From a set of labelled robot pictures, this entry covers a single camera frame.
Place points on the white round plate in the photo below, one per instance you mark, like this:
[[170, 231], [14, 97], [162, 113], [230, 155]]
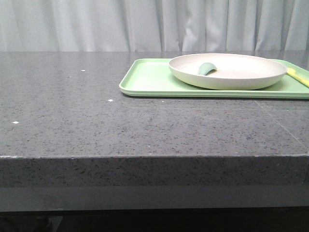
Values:
[[234, 71]]

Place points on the pale yellow plastic fork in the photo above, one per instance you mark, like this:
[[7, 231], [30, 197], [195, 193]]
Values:
[[292, 72]]

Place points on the light green serving tray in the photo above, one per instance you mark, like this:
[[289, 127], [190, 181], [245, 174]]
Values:
[[151, 77]]

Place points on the sage green spoon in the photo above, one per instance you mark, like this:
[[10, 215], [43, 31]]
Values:
[[206, 68]]

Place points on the white pleated curtain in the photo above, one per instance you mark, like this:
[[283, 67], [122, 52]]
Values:
[[153, 25]]

